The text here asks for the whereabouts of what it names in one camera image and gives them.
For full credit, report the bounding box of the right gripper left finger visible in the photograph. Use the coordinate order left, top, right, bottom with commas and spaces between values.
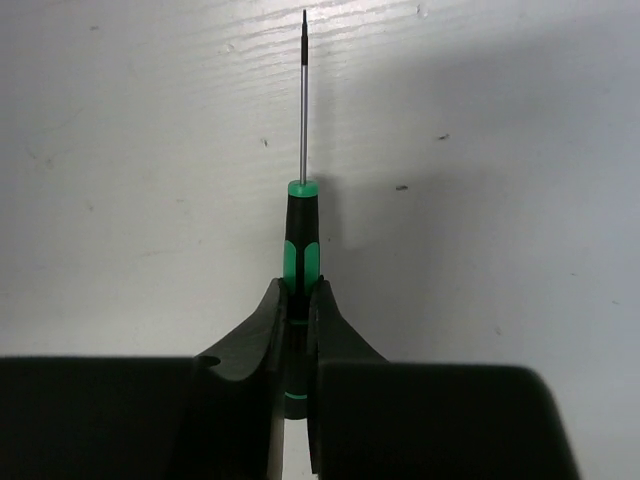
177, 279, 288, 479

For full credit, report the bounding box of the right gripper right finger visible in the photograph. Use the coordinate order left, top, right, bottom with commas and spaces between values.
306, 277, 388, 475

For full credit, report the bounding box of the precision screwdriver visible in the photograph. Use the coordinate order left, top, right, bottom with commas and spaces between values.
282, 11, 320, 420

